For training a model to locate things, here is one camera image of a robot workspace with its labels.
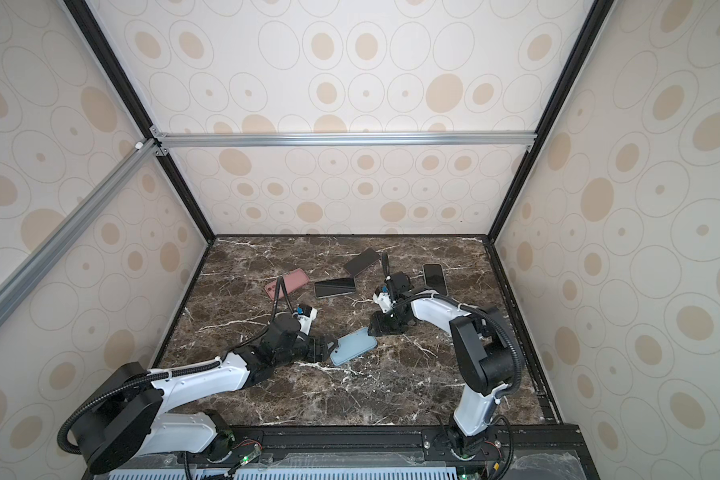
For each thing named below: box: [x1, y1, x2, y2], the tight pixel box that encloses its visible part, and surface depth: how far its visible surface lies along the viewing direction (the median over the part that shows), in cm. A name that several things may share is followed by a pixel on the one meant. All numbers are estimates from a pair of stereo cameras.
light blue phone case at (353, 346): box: [330, 327, 378, 366], surface depth 93 cm
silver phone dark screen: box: [314, 278, 356, 298], surface depth 108 cm
